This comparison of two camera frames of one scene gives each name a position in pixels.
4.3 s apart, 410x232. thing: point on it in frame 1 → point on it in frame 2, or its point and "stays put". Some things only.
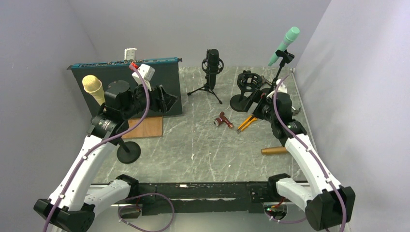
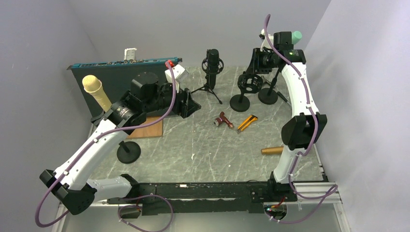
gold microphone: x=277 y=150 stays put
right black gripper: x=257 y=96 → x=255 y=66
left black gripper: x=161 y=101 → x=188 y=107
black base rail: x=165 y=197 stays put
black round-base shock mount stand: x=248 y=82 stays put
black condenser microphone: x=212 y=57 stays put
